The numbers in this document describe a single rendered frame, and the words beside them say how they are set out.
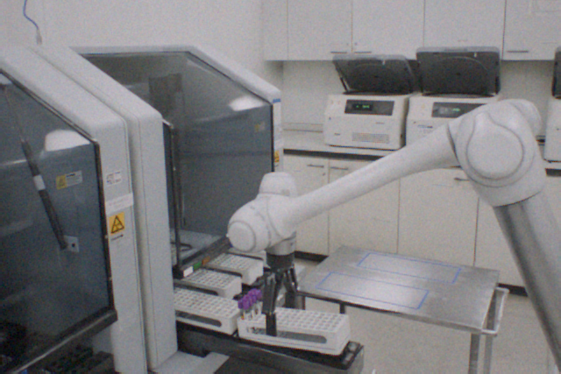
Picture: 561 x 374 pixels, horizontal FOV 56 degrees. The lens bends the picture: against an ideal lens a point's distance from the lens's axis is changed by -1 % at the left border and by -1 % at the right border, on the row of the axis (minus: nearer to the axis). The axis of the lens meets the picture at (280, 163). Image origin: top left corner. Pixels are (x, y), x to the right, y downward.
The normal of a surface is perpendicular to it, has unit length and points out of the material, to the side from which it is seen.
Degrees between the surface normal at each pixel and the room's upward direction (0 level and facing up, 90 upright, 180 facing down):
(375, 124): 90
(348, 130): 90
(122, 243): 90
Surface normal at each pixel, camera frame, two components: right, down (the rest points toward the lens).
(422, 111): -0.38, -0.33
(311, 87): -0.44, 0.20
